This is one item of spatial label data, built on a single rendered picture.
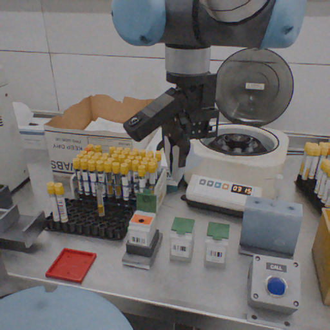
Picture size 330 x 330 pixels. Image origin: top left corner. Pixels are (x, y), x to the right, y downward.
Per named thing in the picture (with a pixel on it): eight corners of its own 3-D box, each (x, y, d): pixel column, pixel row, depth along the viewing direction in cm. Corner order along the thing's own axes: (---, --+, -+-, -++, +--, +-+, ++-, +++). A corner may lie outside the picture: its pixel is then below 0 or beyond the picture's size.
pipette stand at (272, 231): (238, 252, 63) (243, 211, 59) (242, 230, 69) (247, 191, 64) (292, 265, 61) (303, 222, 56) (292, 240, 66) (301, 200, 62)
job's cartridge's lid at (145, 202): (136, 189, 61) (136, 187, 61) (136, 211, 63) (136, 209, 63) (156, 191, 60) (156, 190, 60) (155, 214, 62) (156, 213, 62)
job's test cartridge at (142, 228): (129, 251, 62) (127, 225, 59) (137, 235, 66) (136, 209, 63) (149, 255, 61) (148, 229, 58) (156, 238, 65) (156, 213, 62)
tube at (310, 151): (303, 187, 83) (313, 149, 78) (298, 184, 84) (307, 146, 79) (307, 185, 84) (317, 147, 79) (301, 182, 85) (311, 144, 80)
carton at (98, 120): (49, 176, 89) (39, 124, 82) (93, 135, 114) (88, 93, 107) (136, 187, 84) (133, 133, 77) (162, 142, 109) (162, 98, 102)
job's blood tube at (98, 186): (98, 223, 70) (93, 184, 66) (100, 220, 72) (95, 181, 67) (104, 224, 70) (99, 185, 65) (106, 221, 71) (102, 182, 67)
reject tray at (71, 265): (45, 276, 58) (44, 273, 58) (64, 250, 64) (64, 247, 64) (80, 283, 57) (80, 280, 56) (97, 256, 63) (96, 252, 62)
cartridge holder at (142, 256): (122, 264, 61) (120, 249, 59) (138, 233, 68) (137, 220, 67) (149, 270, 59) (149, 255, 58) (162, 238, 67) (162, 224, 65)
